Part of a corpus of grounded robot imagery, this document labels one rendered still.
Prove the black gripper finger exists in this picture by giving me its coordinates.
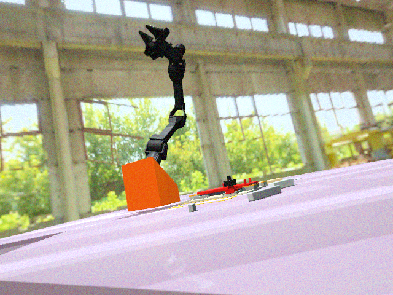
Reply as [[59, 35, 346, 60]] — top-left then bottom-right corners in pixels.
[[146, 25, 163, 40], [139, 30, 153, 49]]

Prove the black tyre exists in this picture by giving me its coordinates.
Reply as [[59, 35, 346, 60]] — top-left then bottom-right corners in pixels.
[[224, 179, 237, 187]]

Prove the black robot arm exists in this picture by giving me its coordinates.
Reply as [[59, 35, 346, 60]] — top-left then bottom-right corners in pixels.
[[144, 44, 187, 164]]

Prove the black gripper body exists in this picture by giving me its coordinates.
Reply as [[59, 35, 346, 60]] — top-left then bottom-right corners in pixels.
[[144, 27, 173, 57]]

